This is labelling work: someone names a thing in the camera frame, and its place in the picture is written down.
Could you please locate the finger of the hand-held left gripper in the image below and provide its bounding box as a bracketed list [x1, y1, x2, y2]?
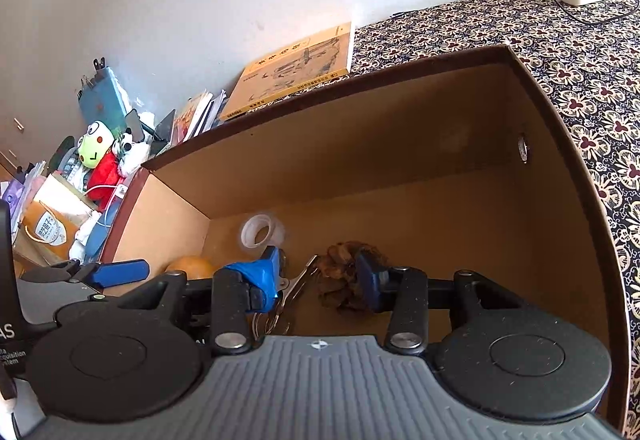
[65, 259, 151, 291]

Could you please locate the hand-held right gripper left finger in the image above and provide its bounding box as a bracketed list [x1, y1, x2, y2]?
[117, 246, 281, 356]

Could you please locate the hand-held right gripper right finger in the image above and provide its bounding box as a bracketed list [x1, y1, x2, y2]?
[355, 254, 527, 355]

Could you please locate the silver metal clip tool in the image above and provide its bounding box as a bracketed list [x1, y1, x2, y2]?
[252, 254, 321, 336]

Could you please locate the brown pine cone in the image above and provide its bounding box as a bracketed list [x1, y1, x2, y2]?
[317, 240, 391, 311]

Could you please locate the clear tape roll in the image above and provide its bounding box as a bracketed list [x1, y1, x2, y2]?
[240, 214, 287, 252]

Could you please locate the orange bottle gourd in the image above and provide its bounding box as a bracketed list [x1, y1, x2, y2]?
[165, 256, 218, 280]

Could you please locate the brown cardboard box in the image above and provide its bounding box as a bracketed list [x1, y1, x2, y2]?
[100, 45, 630, 440]

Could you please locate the blue pencil case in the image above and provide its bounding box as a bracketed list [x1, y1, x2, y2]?
[82, 200, 123, 266]

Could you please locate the white orange paper bag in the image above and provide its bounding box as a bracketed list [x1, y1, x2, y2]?
[12, 172, 98, 266]

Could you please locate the purple packet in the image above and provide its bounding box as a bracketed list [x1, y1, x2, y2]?
[0, 165, 46, 221]

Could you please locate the green frog plush toy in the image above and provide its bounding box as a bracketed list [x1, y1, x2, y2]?
[75, 120, 126, 211]

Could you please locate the panda plush toy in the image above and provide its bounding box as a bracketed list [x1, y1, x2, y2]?
[112, 127, 151, 176]

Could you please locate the black phone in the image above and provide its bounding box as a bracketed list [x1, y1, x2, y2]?
[124, 109, 146, 142]

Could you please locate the teal notebook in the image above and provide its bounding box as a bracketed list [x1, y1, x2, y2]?
[77, 67, 133, 138]

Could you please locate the stack of thin booklets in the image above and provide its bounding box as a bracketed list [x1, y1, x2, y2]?
[172, 90, 228, 141]

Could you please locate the yellow book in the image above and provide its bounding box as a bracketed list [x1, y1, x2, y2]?
[218, 21, 356, 122]

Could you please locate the floral patterned tablecloth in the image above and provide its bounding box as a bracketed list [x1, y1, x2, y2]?
[350, 0, 640, 411]

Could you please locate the white charging cable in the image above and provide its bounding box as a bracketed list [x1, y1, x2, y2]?
[85, 182, 128, 231]

